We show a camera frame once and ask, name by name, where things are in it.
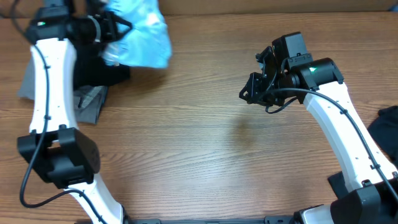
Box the light blue printed t-shirt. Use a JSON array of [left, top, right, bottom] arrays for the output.
[[102, 0, 172, 69]]

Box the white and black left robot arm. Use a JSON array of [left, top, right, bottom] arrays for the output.
[[17, 1, 132, 223]]

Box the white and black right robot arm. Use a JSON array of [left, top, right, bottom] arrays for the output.
[[239, 32, 397, 224]]

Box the black folded garment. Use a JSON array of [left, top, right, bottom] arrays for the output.
[[73, 45, 130, 90]]

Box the grey folded garment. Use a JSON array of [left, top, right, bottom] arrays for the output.
[[17, 59, 108, 124]]

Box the black cloth at table edge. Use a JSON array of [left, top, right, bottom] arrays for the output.
[[328, 172, 349, 199]]

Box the black cloth at right edge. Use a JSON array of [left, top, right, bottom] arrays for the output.
[[368, 106, 397, 165]]

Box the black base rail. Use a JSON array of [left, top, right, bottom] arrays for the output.
[[123, 215, 297, 224]]

